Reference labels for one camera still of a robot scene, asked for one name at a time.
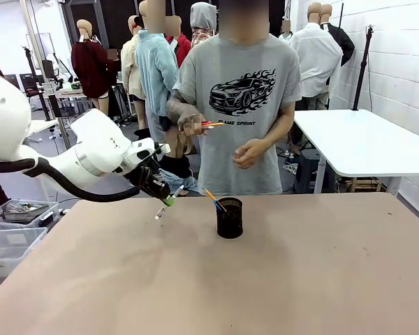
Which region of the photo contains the person's tattooed right forearm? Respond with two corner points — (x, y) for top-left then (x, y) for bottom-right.
(166, 91), (197, 121)

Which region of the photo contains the clear plastic box with clutter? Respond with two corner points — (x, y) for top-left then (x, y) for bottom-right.
(0, 198), (61, 230)

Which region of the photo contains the mannequin in black jacket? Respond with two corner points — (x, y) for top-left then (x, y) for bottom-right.
(319, 3), (356, 68)

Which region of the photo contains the person in grey car t-shirt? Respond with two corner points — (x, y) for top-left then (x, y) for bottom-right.
(166, 0), (303, 197)

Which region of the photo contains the mannequin in grey hoodie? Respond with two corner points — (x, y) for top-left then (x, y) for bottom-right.
(189, 1), (219, 50)

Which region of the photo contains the wooden pallet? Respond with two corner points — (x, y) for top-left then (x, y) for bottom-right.
(337, 177), (385, 193)

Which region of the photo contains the person's left forearm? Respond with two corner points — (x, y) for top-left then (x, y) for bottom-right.
(260, 103), (296, 154)

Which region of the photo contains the black mesh pen holder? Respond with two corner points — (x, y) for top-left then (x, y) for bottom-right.
(215, 197), (244, 240)

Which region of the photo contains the person's left hand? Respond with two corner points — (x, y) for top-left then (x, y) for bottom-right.
(231, 137), (267, 170)

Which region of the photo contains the clear lidded plastic box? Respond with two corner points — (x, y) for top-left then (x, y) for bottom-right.
(0, 220), (49, 289)

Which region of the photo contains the black office chair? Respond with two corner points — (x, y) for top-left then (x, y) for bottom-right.
(20, 75), (45, 105)

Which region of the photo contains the black stool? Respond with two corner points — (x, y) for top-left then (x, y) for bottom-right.
(294, 149), (337, 195)

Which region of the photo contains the white side table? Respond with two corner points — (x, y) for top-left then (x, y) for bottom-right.
(292, 108), (419, 195)

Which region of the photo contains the black tripod stand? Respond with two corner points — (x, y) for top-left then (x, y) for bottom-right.
(351, 24), (376, 112)

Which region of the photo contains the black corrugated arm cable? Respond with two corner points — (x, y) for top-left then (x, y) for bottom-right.
(0, 157), (141, 204)

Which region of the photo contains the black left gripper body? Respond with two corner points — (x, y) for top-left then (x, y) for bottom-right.
(128, 165), (171, 201)

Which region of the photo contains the mannequin in cream shirt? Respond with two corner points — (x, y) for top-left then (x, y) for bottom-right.
(119, 15), (149, 132)

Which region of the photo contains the background work table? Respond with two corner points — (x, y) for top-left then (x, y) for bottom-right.
(52, 85), (95, 118)

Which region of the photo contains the mannequin in white shirt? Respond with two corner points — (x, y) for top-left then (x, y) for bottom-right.
(286, 1), (344, 110)

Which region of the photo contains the mannequin in red jacket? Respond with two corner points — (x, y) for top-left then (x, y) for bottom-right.
(165, 15), (193, 70)

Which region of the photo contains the person's tattooed right hand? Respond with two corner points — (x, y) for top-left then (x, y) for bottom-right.
(176, 112), (208, 140)

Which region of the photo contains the mannequin in light blue fleece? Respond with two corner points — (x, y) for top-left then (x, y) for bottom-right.
(134, 0), (179, 158)

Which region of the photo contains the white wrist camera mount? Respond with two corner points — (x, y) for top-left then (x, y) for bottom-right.
(124, 137), (172, 175)

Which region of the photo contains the orange pencil with blue end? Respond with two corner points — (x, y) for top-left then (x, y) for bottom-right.
(203, 188), (228, 212)

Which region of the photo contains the white clear multicolour ballpoint pen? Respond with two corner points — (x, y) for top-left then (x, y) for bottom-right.
(154, 185), (185, 221)

